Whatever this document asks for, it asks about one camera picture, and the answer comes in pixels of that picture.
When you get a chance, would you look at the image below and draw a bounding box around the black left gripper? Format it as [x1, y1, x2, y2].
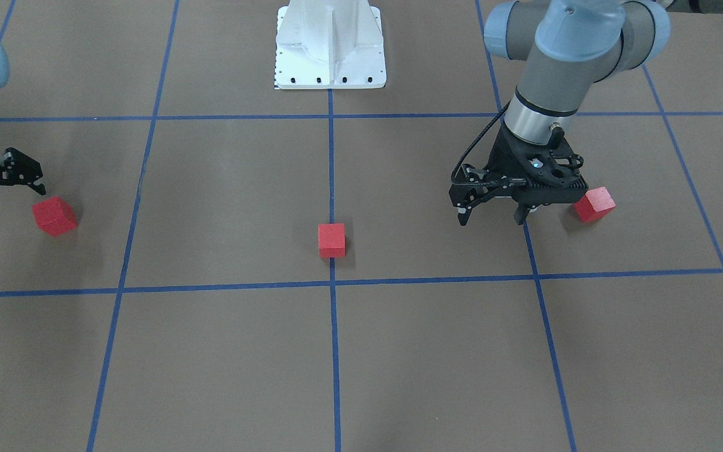
[449, 126, 590, 227]

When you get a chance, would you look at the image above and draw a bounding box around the red cube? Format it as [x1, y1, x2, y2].
[573, 186, 616, 223]
[318, 223, 347, 259]
[31, 196, 78, 237]

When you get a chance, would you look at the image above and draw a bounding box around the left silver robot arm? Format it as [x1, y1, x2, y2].
[449, 1, 723, 225]

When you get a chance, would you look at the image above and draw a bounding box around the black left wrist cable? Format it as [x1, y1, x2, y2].
[451, 107, 513, 186]

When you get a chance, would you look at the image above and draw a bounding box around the white pedestal column base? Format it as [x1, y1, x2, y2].
[274, 1, 387, 90]

